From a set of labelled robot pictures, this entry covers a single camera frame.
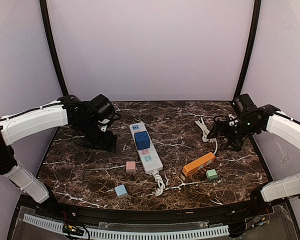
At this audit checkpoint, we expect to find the white multicolour power strip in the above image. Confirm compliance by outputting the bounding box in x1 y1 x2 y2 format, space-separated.
129 121 163 175

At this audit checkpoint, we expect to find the right black frame post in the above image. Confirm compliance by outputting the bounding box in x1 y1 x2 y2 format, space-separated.
233 0 262 99

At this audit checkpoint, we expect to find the pink plug adapter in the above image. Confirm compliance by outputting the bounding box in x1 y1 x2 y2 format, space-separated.
125 161 137 173

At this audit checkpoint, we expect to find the white orange strip cable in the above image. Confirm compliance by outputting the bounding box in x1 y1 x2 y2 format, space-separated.
194 116 219 155

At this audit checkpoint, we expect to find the light blue slotted cable duct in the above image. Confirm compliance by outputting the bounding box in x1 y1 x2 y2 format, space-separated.
22 213 230 240

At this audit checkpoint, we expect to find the orange power strip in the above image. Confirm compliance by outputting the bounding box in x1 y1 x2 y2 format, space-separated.
182 152 216 177

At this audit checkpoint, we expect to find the left black frame post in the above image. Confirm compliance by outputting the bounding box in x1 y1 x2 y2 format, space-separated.
39 0 69 96

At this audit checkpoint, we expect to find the green plug adapter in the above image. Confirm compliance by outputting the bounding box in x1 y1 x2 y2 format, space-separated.
205 169 219 182

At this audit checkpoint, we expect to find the white power strip cable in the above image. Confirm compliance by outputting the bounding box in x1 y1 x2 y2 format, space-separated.
152 169 167 197

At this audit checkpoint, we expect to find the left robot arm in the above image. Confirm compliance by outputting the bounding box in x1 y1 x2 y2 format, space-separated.
0 94 121 205

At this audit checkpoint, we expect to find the blue cube socket adapter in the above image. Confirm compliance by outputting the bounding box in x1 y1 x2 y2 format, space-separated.
134 131 150 151

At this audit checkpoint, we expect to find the black frame post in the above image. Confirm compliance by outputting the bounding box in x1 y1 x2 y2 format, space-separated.
233 0 262 99
39 0 69 96

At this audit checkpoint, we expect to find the light blue plug adapter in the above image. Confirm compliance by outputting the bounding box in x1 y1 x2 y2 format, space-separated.
114 184 128 198

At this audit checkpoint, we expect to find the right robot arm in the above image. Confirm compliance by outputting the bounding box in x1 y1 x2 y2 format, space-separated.
207 93 300 203

